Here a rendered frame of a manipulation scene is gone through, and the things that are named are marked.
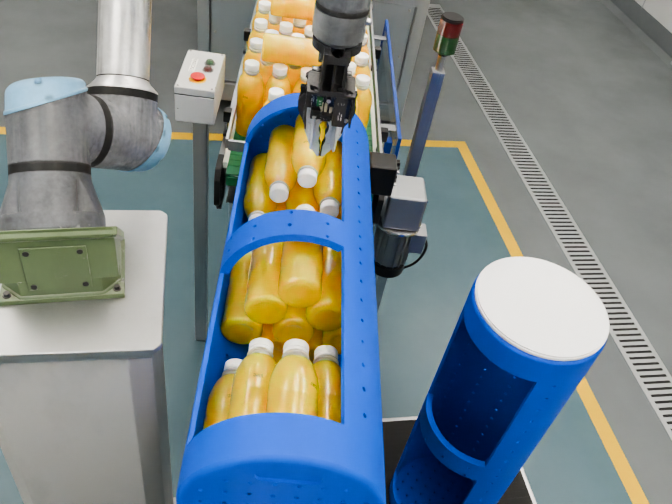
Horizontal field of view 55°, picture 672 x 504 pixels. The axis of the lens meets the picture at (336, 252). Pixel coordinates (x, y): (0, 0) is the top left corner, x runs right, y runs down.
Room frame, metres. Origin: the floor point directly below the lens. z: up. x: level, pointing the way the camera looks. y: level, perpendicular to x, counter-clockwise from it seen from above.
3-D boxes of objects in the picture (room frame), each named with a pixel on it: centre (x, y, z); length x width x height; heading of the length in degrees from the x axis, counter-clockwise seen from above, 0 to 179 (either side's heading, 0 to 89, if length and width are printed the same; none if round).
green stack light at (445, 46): (1.75, -0.19, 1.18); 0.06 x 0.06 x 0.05
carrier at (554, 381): (0.95, -0.43, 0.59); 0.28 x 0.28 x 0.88
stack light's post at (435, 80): (1.75, -0.19, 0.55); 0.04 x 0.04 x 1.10; 7
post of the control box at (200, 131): (1.50, 0.43, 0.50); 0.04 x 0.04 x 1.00; 7
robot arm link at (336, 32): (0.87, 0.05, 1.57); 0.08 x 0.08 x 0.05
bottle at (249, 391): (0.53, 0.08, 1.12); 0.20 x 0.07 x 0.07; 7
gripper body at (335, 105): (0.87, 0.05, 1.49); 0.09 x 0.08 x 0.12; 7
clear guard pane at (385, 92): (1.99, -0.07, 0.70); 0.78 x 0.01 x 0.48; 7
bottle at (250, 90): (1.56, 0.31, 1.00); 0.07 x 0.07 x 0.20
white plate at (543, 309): (0.95, -0.43, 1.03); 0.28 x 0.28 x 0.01
